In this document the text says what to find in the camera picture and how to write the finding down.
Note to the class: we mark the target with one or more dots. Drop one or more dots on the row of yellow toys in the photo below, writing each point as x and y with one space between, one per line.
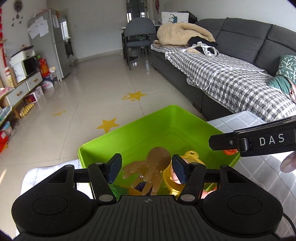
27 110

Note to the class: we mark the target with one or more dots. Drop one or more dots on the grey dining chair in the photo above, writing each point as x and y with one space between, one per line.
140 27

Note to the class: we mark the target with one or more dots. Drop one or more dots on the black garment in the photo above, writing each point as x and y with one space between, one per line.
198 39

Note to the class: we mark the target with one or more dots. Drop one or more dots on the translucent brown toy hand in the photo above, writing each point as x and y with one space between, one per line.
157 160

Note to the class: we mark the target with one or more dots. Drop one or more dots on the white printer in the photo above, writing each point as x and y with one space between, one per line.
22 55

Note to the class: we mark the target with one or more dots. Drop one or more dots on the person's right hand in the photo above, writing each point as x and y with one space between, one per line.
290 163

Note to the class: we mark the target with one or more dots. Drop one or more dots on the yellow toy duck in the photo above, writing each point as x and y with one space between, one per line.
168 183

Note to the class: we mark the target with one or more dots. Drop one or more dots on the beige fleece blanket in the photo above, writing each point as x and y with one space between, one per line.
175 32

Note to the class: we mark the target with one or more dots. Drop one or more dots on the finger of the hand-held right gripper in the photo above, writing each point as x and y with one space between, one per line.
224 141

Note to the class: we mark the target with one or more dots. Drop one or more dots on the white cushion with deer print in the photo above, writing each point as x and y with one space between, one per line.
174 17

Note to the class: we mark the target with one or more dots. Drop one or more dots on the purple toy grapes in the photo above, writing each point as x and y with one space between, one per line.
138 186

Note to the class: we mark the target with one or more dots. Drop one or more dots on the dark grey sofa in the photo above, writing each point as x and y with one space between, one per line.
242 37

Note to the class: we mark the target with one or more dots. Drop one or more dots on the yellow star floor sticker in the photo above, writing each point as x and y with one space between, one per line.
134 96
59 113
107 125

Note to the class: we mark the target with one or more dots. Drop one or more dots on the teal patterned pillow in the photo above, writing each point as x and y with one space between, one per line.
286 67

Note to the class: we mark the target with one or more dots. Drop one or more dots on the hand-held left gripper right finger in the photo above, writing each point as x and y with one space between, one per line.
179 169

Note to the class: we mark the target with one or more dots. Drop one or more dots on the grey checked sofa cover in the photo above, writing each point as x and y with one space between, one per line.
219 78

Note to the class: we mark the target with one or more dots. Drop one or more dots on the green plastic bin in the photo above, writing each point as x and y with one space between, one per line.
161 120

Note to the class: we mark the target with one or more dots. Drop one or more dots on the white and red box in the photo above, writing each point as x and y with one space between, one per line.
49 85

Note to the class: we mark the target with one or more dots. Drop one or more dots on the white drawer cabinet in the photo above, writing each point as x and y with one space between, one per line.
18 92

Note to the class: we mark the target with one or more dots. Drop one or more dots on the brown cardboard box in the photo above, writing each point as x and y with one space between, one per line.
52 74

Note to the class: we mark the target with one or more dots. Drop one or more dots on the tall red gift box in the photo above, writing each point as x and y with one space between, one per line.
44 67

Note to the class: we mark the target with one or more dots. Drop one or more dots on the black bag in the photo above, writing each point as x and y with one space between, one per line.
192 17

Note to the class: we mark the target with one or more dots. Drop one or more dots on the red storage box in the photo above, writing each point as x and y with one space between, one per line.
3 141

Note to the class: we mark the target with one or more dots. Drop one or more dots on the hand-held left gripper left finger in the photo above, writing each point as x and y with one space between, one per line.
114 166

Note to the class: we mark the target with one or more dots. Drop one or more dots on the pink and white box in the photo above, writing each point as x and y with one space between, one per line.
34 95

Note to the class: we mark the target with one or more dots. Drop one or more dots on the grey checked tablecloth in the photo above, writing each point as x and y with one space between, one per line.
254 176

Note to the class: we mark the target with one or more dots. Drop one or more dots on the silver refrigerator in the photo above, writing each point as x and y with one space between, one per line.
46 46

